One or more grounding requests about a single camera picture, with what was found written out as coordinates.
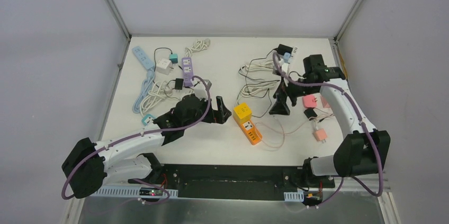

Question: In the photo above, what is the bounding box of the teal power strip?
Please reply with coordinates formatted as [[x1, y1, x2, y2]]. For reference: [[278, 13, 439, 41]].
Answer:
[[141, 114, 155, 126]]

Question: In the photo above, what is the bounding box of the light blue small adapter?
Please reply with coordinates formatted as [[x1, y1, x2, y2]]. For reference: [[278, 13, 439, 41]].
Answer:
[[283, 52, 291, 63]]

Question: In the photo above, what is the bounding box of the white coiled cord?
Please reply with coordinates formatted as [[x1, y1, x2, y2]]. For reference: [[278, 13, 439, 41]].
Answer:
[[184, 38, 211, 58]]

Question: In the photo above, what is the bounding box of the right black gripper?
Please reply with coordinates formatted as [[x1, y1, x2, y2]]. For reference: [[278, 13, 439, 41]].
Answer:
[[270, 74, 317, 115]]

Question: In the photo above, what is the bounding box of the teal small charger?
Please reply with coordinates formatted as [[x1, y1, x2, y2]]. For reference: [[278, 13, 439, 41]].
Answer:
[[168, 53, 178, 64]]

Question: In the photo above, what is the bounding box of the small pink charger plug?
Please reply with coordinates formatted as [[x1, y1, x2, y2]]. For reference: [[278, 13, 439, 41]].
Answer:
[[313, 129, 328, 144]]

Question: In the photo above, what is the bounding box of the white orange strip cord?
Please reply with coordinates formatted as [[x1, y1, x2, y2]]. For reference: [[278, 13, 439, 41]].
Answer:
[[238, 59, 281, 100]]

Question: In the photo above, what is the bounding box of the black multi-port charger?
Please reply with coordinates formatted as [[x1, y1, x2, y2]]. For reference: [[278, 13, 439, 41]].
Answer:
[[276, 44, 299, 57]]

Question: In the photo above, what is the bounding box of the black thin cable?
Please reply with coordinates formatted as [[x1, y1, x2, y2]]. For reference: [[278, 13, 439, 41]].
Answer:
[[238, 49, 281, 119]]

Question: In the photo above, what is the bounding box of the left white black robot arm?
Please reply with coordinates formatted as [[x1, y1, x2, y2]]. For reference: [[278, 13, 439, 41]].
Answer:
[[61, 76, 231, 200]]

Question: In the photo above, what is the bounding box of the light blue power strip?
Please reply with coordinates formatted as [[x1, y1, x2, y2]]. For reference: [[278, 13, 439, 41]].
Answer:
[[132, 46, 155, 71]]

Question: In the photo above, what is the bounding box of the pink plug adapter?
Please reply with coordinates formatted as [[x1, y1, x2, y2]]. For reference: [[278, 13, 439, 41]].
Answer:
[[302, 94, 317, 109]]

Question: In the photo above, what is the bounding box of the pink cube socket adapter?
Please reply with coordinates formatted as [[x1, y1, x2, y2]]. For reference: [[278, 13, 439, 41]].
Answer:
[[320, 96, 330, 109]]

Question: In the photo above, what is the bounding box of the purple power strip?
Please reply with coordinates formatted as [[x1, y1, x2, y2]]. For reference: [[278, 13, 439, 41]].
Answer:
[[181, 57, 194, 87]]

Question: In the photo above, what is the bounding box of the pink thin charging cable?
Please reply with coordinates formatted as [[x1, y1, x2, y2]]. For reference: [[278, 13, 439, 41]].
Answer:
[[254, 113, 334, 152]]

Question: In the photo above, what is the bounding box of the orange power strip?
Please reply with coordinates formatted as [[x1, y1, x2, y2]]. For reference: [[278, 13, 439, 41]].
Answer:
[[240, 120, 263, 146]]

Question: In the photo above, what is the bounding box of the yellow cube socket adapter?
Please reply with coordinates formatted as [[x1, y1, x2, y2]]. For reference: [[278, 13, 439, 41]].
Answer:
[[232, 103, 252, 124]]

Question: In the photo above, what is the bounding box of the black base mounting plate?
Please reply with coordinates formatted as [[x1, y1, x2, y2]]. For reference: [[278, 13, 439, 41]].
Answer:
[[143, 164, 336, 201]]

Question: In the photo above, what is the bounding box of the black power adapter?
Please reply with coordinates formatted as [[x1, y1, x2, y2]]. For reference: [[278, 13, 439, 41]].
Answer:
[[303, 108, 318, 121]]

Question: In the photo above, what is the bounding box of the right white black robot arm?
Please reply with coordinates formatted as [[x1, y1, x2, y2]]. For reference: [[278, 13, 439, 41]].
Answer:
[[272, 50, 391, 198]]

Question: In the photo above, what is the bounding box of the black small plug adapter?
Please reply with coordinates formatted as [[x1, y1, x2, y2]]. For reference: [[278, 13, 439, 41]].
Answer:
[[174, 78, 184, 91]]

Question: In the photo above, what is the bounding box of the white cube socket adapter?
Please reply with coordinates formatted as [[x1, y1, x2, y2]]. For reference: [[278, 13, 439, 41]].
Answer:
[[156, 58, 173, 75]]

